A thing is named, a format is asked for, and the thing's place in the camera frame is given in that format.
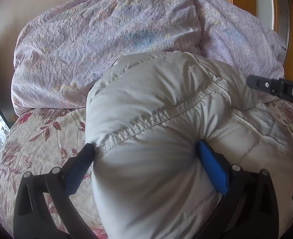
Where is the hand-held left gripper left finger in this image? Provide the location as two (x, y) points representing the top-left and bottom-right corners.
(13, 143), (97, 239)

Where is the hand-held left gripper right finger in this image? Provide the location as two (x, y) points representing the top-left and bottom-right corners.
(194, 139), (279, 239)

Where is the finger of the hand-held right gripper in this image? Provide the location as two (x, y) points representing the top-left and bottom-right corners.
(246, 75), (282, 97)

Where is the white puffer jacket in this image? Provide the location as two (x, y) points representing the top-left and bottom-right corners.
(85, 51), (293, 239)

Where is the floral bedspread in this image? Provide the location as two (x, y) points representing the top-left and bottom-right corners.
(0, 97), (112, 239)

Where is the small lilac floral pillow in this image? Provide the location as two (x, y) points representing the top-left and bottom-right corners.
(193, 0), (286, 103)

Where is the wooden headboard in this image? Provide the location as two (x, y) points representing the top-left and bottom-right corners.
(229, 0), (293, 86)

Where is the large lilac floral pillow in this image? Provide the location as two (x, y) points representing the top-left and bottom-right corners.
(11, 0), (202, 116)

